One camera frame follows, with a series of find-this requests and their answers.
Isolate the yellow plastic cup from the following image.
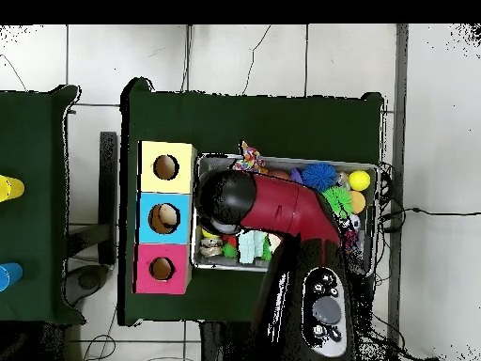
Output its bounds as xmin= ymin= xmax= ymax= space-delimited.
xmin=0 ymin=174 xmax=26 ymax=203

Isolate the large blue spiky ball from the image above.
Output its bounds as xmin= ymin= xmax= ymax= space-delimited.
xmin=301 ymin=162 xmax=338 ymax=192

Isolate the large green spiky ball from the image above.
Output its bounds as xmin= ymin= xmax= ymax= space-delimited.
xmin=321 ymin=186 xmax=354 ymax=219

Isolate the colourful patterned cloth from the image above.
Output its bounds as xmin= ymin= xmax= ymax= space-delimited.
xmin=231 ymin=140 xmax=268 ymax=175

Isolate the blue plastic cup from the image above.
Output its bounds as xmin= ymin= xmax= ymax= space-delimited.
xmin=0 ymin=261 xmax=24 ymax=293

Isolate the light blue waffle cloth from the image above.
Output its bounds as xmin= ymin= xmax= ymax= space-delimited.
xmin=238 ymin=229 xmax=269 ymax=265

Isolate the pale orange ball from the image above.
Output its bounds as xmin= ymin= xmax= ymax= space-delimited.
xmin=349 ymin=190 xmax=367 ymax=214

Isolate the plain yellow ball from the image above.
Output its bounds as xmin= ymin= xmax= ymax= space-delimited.
xmin=348 ymin=169 xmax=372 ymax=192

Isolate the dark green tablecloth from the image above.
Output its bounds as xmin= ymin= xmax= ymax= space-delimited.
xmin=118 ymin=76 xmax=385 ymax=333
xmin=0 ymin=84 xmax=86 ymax=325

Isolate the wooden box with three holes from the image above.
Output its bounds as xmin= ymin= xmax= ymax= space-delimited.
xmin=132 ymin=140 xmax=199 ymax=294

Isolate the black power cable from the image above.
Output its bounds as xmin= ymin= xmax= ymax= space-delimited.
xmin=379 ymin=206 xmax=481 ymax=231

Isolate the grey round floor base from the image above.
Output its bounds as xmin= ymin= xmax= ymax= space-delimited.
xmin=61 ymin=263 xmax=111 ymax=307

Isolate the black upright panel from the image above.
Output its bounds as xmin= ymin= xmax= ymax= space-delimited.
xmin=98 ymin=131 xmax=119 ymax=266

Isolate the shallow metal mesh bin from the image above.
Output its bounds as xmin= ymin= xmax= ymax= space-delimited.
xmin=190 ymin=152 xmax=379 ymax=278

